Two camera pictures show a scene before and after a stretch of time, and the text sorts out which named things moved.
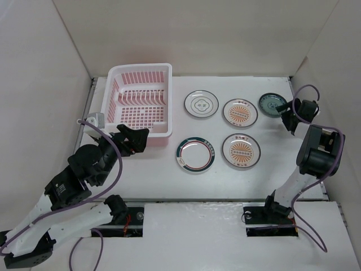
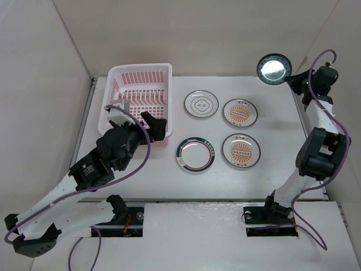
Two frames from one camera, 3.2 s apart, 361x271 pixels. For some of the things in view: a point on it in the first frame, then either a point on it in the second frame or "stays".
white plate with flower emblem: (201, 104) stays
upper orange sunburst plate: (240, 112) stays
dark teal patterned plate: (268, 102) to (273, 69)
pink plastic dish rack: (139, 96) stays
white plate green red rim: (195, 154) stays
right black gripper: (285, 119) to (294, 80)
